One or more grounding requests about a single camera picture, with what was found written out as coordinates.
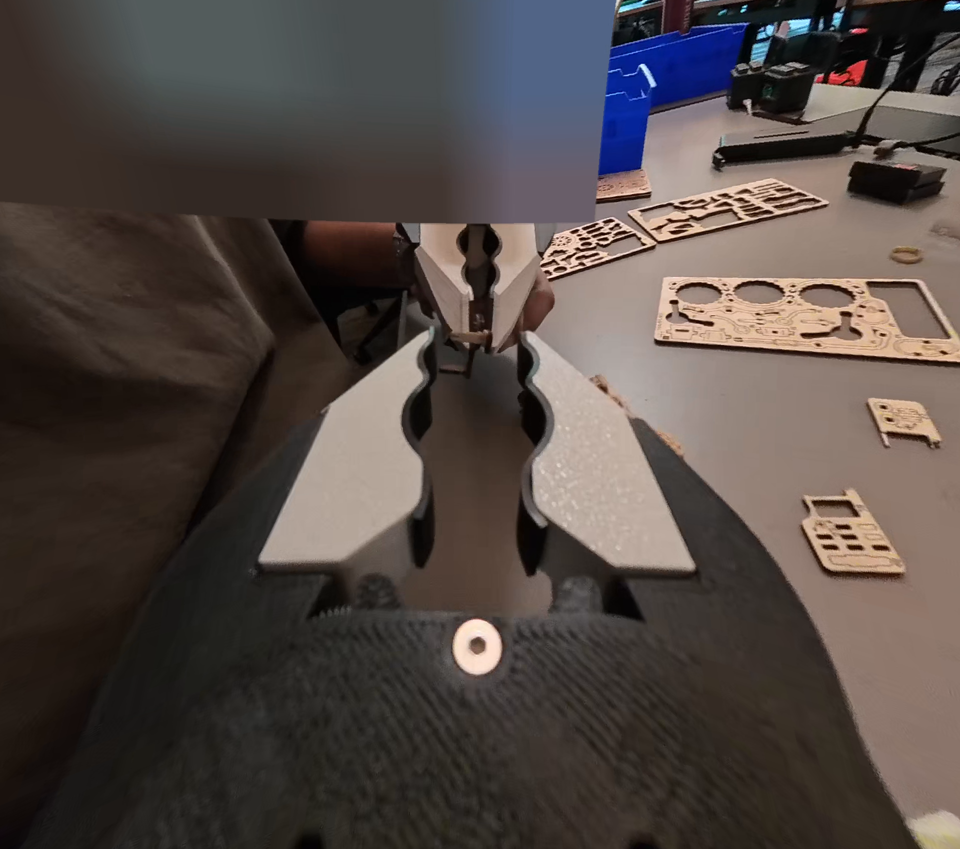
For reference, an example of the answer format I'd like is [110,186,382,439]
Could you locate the square wooden puzzle sheet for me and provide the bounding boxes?
[540,218,656,282]

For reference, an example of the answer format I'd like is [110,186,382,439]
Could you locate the large blue plastic bin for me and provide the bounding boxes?
[610,22,752,113]

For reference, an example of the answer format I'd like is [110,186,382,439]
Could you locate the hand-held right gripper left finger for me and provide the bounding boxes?
[258,326,438,588]

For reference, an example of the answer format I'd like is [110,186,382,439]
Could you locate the black box red label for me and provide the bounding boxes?
[846,159,948,204]

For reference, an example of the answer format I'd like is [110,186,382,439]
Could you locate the black chair armrest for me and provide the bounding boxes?
[328,285,411,366]

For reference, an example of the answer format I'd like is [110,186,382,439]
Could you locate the small blue plastic bin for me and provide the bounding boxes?
[598,63,659,177]

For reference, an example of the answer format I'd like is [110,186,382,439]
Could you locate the dark wooden puzzle sheet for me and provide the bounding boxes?
[595,171,653,202]

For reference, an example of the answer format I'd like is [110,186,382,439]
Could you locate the small slotted wooden sheet piece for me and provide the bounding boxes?
[800,488,907,577]

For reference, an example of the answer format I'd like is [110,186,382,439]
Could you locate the person's olive brown clothing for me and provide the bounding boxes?
[0,202,423,849]

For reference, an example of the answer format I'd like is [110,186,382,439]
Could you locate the person's left forearm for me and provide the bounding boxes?
[298,221,399,289]

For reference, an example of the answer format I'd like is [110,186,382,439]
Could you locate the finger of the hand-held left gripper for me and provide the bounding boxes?
[483,222,543,355]
[414,222,481,344]

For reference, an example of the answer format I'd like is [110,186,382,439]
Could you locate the small notched wooden sheet piece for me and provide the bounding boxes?
[867,396,943,450]

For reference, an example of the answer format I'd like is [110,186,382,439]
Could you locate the grey desk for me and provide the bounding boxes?
[525,80,960,849]

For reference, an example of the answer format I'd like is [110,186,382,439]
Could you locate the large wooden sheet round holes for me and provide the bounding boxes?
[653,276,960,365]

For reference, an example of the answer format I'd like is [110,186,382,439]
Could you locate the small wooden model part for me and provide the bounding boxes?
[448,327,493,378]

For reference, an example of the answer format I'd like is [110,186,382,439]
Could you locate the person's left hand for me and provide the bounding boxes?
[517,274,558,350]

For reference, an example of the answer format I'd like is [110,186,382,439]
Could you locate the black charger dock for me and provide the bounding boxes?
[729,59,816,117]

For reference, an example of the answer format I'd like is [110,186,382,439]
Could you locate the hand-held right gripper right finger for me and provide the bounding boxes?
[516,330,697,579]

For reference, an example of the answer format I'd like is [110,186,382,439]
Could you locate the long wooden puzzle sheet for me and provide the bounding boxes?
[627,179,831,243]

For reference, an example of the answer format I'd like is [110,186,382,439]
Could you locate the black cable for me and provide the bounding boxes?
[849,35,960,154]

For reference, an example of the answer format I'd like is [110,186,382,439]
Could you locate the long black flat bar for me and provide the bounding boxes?
[711,128,854,172]

